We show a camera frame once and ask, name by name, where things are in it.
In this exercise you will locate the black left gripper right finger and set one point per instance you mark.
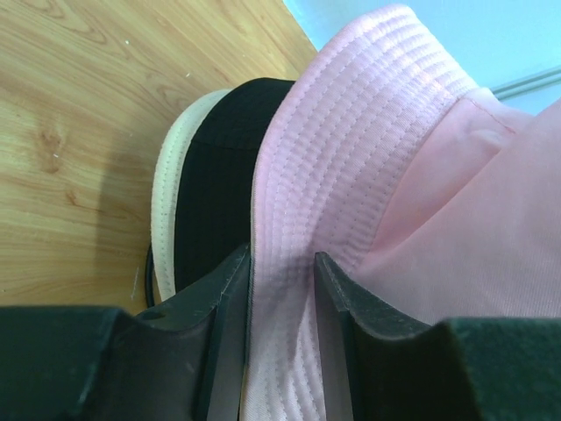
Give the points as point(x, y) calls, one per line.
point(380, 364)

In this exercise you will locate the beige bucket hat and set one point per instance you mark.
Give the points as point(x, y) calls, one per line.
point(166, 183)

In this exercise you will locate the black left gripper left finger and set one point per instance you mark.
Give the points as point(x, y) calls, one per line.
point(183, 359)

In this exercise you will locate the pink bucket hat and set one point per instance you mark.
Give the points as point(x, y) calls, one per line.
point(425, 189)

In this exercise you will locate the black wire hat stand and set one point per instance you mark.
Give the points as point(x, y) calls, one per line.
point(149, 278)

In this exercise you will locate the black pink-lined hat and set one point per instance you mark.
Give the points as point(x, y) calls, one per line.
point(212, 215)

